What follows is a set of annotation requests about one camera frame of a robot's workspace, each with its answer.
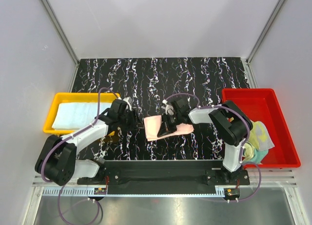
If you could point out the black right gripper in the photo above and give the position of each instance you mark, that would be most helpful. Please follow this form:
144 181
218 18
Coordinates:
168 129

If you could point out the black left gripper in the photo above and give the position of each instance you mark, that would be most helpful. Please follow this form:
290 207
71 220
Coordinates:
134 120

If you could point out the pink towel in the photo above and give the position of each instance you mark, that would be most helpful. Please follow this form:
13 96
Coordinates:
152 126

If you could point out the light blue towel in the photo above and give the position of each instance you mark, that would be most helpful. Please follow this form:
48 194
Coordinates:
75 115

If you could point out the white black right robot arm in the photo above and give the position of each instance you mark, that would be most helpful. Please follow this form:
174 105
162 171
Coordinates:
231 123

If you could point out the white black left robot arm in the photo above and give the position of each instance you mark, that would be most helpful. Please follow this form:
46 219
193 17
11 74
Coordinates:
58 162

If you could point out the left connector box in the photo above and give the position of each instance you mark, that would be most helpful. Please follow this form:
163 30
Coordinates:
100 191

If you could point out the connector box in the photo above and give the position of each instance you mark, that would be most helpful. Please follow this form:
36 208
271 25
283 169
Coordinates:
233 192
100 191

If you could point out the yellow plastic tray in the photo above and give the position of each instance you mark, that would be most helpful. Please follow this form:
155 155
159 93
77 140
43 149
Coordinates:
105 100

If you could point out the right connector box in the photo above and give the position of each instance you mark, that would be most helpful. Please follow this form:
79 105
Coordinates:
233 192

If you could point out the green yellow towel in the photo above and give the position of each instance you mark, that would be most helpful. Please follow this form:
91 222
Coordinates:
258 145

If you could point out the red plastic tray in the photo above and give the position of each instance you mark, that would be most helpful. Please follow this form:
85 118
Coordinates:
261 104

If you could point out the black mounting base plate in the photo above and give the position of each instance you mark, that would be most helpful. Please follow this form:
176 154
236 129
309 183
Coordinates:
160 166

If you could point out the white cable duct strip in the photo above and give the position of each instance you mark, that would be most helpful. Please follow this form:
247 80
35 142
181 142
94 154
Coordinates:
210 192

